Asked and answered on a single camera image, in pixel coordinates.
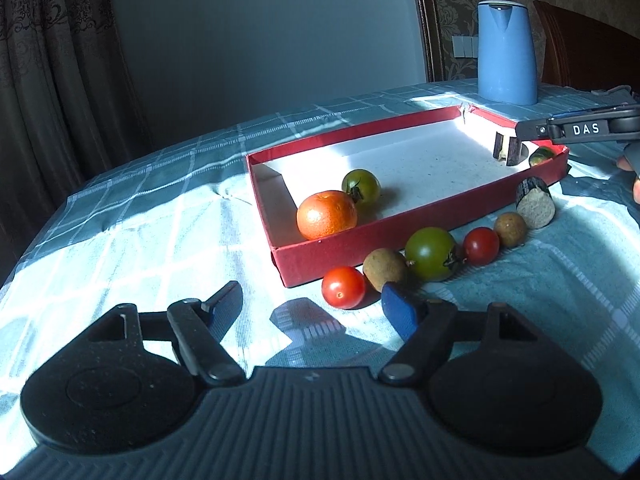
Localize white wall switch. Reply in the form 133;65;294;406
452;35;480;57

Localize red cherry tomato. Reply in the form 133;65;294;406
321;266;367;310
462;227;501;267

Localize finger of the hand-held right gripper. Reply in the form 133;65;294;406
514;108;619;143

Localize blue jug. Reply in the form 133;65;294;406
476;0;539;106

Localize brown wooden chair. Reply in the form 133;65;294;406
532;0;640;97

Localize orange tangerine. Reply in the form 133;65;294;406
296;190;359;241

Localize patterned grey curtain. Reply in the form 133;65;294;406
0;0;153;273

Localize checked teal tablecloth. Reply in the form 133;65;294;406
0;78;640;480

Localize small green tomato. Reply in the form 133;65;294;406
342;169;382;206

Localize green cucumber piece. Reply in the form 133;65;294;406
528;146;557;168

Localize brown kiwi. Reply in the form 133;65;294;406
362;248;409;293

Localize dark wooden frame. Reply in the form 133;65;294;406
407;0;504;84

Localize large green tomato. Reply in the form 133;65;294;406
404;227;459;282

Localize blocky eggplant piece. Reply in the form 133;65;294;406
492;131;527;167

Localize round eggplant piece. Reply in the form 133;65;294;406
515;176;556;230

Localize red cardboard box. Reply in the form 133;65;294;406
246;104;571;289

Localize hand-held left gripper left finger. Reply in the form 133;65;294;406
75;280;247;387

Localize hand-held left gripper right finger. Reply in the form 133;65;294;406
378;281;550;388

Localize person's right hand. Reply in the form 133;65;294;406
616;141;640;205

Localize small brown round fruit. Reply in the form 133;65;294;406
494;212;528;249

